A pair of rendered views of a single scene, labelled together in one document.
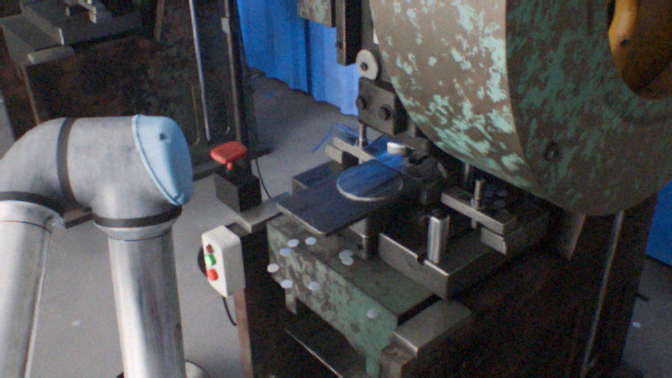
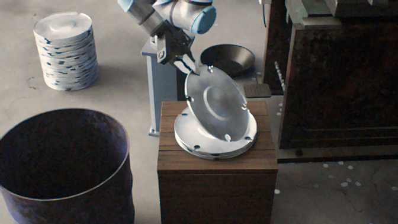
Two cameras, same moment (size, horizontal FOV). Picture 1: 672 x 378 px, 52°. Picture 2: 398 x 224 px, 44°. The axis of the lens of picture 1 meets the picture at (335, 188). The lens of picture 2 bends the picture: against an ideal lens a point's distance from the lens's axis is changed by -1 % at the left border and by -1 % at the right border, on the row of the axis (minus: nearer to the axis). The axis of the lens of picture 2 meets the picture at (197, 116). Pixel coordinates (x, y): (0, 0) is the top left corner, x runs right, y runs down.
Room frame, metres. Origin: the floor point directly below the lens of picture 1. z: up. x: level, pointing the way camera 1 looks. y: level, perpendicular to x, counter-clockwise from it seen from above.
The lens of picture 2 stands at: (-0.69, -0.79, 1.50)
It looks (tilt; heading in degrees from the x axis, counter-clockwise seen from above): 38 degrees down; 37
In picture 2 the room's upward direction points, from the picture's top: straight up
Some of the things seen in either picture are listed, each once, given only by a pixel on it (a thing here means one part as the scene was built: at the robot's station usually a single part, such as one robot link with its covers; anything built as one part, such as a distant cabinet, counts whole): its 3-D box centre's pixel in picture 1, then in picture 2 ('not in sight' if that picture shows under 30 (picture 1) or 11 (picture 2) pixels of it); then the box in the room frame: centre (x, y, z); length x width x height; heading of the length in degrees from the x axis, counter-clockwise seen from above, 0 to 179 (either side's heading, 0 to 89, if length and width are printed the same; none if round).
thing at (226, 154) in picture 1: (231, 164); not in sight; (1.32, 0.23, 0.72); 0.07 x 0.06 x 0.08; 130
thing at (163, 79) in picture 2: not in sight; (170, 86); (0.69, 0.40, 0.23); 0.19 x 0.19 x 0.45; 24
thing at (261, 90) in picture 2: not in sight; (306, 93); (1.13, -0.06, 0.14); 0.59 x 0.10 x 0.05; 130
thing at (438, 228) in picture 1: (437, 235); not in sight; (1.00, -0.18, 0.75); 0.03 x 0.03 x 0.10; 40
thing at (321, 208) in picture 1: (350, 220); not in sight; (1.10, -0.03, 0.72); 0.25 x 0.14 x 0.14; 130
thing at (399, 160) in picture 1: (414, 172); not in sight; (1.21, -0.16, 0.76); 0.15 x 0.09 x 0.05; 40
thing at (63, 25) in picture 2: not in sight; (63, 25); (0.69, 1.11, 0.31); 0.29 x 0.29 x 0.01
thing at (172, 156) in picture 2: not in sight; (214, 167); (0.43, -0.02, 0.18); 0.40 x 0.38 x 0.35; 127
